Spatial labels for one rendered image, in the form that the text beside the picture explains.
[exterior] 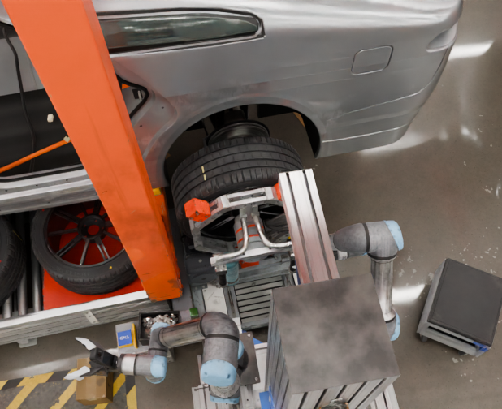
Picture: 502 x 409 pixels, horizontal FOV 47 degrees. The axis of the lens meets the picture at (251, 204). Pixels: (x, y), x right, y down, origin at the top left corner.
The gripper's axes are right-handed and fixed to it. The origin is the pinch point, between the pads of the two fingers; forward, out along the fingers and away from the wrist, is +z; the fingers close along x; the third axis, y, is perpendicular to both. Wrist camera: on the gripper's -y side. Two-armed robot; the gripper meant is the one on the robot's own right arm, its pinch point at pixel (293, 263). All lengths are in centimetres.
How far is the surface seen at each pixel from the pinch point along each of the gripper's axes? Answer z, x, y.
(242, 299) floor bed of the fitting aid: 23, -15, -82
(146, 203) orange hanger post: 56, -6, 71
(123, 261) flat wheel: 83, -33, -33
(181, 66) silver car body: 34, -59, 79
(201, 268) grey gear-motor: 43, -24, -43
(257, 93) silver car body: 4, -58, 55
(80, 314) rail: 111, -15, -49
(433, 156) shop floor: -125, -87, -83
